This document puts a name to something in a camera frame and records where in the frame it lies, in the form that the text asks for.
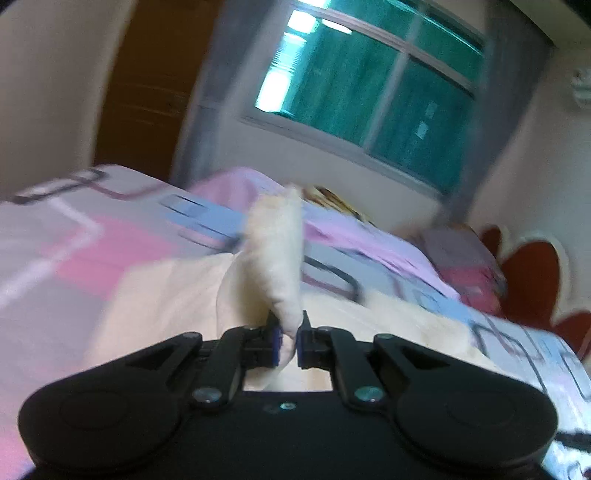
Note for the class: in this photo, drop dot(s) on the green glass window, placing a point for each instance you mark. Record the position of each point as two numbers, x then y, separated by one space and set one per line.
369 87

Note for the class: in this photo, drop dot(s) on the grey curtain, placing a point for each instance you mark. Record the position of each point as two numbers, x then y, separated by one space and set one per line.
503 115
207 101

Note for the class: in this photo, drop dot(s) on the patterned pillow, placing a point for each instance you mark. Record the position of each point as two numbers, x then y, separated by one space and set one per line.
461 263

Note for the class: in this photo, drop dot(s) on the brown wooden door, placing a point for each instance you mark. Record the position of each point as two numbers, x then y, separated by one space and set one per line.
147 87

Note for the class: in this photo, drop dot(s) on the yellow patterned cloth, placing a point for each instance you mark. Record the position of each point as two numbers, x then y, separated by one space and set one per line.
334 199

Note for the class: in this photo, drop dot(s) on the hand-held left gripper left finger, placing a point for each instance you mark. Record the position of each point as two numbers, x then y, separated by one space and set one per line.
275 345

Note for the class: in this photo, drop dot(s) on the patterned pink blue bedsheet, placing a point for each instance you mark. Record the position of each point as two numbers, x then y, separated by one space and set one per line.
69 240

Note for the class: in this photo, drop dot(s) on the red flower headboard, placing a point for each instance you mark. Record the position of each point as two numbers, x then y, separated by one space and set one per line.
531 272

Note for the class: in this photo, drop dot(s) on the cream garment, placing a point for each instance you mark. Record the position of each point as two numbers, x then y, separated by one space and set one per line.
272 249

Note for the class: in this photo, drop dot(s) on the pink blanket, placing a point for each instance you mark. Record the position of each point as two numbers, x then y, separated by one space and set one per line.
344 230

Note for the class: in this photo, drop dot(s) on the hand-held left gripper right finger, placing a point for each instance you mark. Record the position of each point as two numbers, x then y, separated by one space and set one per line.
300 347

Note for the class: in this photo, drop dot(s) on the white wall fixture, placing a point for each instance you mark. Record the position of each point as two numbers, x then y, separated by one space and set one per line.
582 87

